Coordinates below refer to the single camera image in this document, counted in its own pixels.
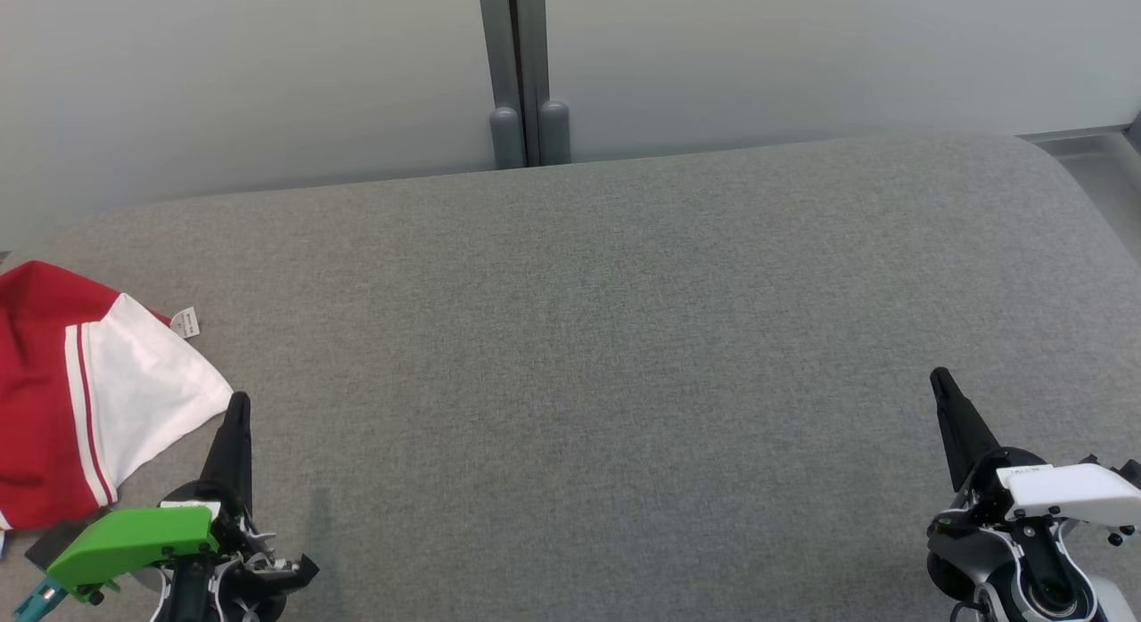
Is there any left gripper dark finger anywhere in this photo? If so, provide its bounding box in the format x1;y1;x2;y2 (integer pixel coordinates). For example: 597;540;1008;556
198;391;254;516

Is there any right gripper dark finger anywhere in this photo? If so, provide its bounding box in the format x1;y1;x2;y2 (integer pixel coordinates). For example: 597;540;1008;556
929;367;1005;494

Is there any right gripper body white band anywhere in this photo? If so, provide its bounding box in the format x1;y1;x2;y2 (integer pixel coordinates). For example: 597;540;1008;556
956;447;1141;527

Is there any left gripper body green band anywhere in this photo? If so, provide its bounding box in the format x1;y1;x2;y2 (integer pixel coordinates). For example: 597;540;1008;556
46;482;253;605

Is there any red shirt with white sleeves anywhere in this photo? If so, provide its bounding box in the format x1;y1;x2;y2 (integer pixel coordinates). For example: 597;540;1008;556
0;260;234;534

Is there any left arm cable teal plug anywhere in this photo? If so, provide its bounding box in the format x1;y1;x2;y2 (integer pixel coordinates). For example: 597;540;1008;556
12;577;69;622

